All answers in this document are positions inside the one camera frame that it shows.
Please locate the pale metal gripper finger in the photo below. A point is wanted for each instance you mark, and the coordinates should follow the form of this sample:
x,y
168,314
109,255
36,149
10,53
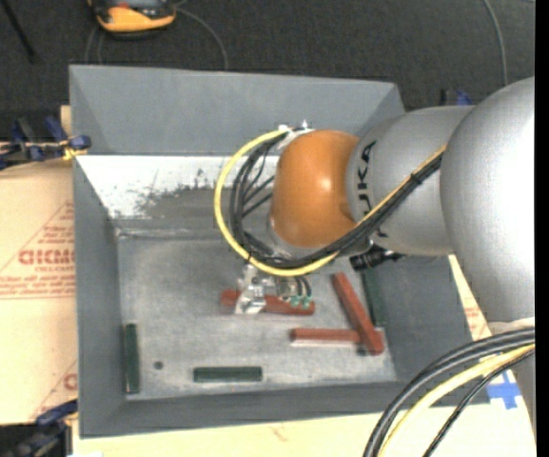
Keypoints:
x,y
242,304
258,305

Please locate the red-brown flat block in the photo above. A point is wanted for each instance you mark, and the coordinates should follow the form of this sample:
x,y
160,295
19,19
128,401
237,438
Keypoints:
x,y
281,305
324,335
357,313

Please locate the grey metal bin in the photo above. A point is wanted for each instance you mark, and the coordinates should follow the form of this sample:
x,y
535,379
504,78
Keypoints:
x,y
183,274

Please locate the dark green flat block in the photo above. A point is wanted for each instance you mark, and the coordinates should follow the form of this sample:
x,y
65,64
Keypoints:
x,y
377,300
227,374
131,357

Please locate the black cylinder on white bracket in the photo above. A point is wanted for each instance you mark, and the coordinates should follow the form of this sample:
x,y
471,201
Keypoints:
x,y
367,259

